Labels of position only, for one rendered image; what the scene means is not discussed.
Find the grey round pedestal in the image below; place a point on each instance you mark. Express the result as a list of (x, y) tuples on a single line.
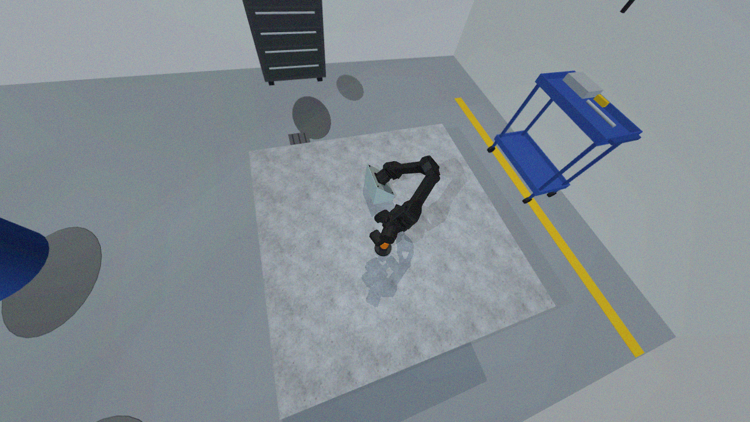
[(382, 252)]

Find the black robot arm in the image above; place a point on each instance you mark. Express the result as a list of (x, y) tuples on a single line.
[(411, 210)]

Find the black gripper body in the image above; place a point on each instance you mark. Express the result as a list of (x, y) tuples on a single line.
[(375, 237)]

